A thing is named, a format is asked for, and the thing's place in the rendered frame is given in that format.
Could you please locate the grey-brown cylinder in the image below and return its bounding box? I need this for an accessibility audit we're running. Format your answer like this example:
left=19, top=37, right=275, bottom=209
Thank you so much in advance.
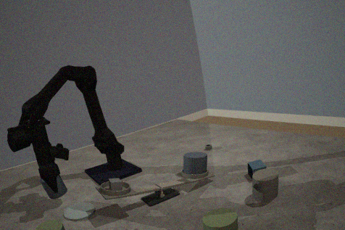
left=252, top=168, right=279, bottom=202

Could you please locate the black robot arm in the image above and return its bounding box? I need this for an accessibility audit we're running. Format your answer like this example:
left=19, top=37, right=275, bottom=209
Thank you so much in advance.
left=7, top=65, right=126, bottom=171

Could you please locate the dark grey cylinder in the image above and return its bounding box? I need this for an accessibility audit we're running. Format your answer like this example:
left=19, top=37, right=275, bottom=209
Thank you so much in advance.
left=40, top=175, right=67, bottom=199
left=183, top=152, right=207, bottom=175

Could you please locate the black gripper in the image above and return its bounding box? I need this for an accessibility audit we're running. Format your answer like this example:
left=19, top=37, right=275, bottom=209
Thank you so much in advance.
left=33, top=141, right=60, bottom=193

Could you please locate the green cylinder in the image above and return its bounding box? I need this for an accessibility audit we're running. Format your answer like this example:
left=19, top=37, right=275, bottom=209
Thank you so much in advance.
left=202, top=208, right=238, bottom=230
left=36, top=220, right=65, bottom=230

